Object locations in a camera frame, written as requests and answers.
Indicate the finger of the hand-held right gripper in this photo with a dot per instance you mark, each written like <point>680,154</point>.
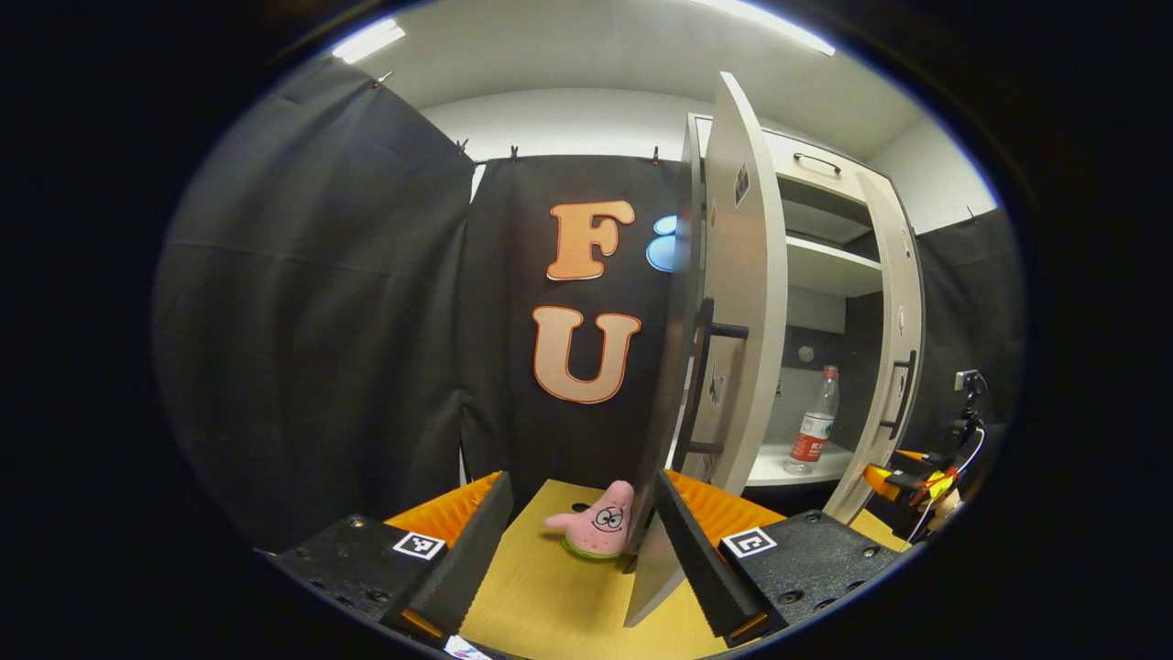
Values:
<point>914,454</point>
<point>884,478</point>

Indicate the white cabinet shelf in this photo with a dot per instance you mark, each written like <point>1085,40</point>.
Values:
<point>770,467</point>
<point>825,266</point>

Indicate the small blue printed card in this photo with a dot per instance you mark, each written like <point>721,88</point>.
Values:
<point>463,649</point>

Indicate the white cabinet flap panel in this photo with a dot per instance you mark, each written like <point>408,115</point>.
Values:
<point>852,179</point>

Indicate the clear plastic bottle red label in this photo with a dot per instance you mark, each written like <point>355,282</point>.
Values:
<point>811,431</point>

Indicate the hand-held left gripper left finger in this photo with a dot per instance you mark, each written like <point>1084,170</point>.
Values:
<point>463,568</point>

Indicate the ceiling light strip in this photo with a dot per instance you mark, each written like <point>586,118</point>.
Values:
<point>367,38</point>

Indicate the white and grey cabinet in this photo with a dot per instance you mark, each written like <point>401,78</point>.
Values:
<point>857,367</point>

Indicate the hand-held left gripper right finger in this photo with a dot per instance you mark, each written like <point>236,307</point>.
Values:
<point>701,568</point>

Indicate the black camera stand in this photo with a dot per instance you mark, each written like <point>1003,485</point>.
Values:
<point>970,380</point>

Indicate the pink starfish plush toy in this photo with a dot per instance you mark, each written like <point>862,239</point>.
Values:
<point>600,522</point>

